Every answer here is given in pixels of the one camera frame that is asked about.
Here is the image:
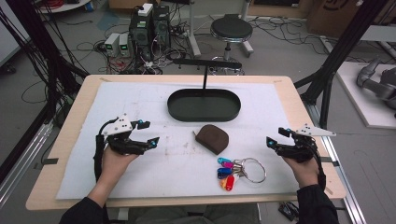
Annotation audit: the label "white box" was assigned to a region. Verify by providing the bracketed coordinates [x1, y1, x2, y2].
[136, 2, 154, 18]

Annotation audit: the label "white table mat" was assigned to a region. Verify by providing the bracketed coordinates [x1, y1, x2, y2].
[55, 81, 301, 201]

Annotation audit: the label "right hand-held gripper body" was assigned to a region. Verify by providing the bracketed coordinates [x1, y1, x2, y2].
[276, 122, 338, 164]

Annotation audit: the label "black frame post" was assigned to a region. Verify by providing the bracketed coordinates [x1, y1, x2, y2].
[293, 0, 391, 131]

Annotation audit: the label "black key stand with tray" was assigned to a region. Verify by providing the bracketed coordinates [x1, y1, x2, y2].
[166, 58, 244, 123]

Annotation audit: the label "brown key pouch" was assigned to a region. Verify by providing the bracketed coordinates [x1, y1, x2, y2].
[193, 123, 230, 156]

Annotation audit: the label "bundle of floor cables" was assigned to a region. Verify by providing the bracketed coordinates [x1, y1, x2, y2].
[92, 36, 194, 76]

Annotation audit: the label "black round stool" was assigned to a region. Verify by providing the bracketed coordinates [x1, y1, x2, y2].
[209, 13, 254, 77]

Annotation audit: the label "white round table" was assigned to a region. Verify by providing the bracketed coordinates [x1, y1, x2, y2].
[36, 0, 92, 14]

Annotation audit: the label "aluminium rail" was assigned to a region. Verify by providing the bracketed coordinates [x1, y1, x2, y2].
[0, 120, 54, 206]
[305, 102, 368, 224]

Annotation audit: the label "key ring with coloured tags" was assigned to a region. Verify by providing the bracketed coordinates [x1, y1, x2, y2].
[216, 156, 268, 192]

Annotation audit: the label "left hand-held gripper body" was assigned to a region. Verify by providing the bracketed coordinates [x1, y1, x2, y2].
[99, 113, 149, 156]

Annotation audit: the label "cardboard box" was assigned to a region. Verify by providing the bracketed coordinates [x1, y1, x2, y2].
[305, 0, 396, 39]

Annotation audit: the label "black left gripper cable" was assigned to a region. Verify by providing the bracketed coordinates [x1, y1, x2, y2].
[93, 118, 120, 183]

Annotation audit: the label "black computer tower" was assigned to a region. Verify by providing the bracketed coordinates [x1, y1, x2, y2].
[152, 5, 172, 50]
[128, 10, 154, 61]

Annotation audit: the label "black floor cables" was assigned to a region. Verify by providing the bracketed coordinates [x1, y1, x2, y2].
[248, 15, 331, 55]

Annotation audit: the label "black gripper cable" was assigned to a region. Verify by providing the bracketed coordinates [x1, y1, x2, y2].
[93, 118, 120, 183]
[311, 143, 327, 191]

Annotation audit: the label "white platform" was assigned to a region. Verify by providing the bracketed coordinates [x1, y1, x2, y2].
[335, 61, 396, 130]

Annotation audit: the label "person's right hand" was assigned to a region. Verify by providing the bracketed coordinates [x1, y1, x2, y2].
[281, 154, 321, 189]

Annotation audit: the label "black device on floor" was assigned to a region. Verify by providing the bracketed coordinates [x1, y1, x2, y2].
[277, 201, 301, 222]

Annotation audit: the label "black frame with cables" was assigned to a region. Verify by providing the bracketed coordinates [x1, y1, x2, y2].
[0, 0, 90, 129]

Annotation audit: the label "white desk leg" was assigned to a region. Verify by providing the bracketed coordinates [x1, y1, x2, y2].
[186, 0, 203, 58]
[240, 0, 255, 58]

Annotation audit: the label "person's left hand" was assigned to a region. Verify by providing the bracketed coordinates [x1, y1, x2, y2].
[100, 145, 140, 189]

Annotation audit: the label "wooden table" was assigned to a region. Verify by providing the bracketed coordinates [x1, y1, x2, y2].
[25, 74, 347, 212]

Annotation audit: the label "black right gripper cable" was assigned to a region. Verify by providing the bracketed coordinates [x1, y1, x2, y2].
[311, 143, 327, 191]

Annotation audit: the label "grey power supply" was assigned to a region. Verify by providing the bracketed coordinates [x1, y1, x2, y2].
[104, 32, 121, 58]
[119, 33, 132, 58]

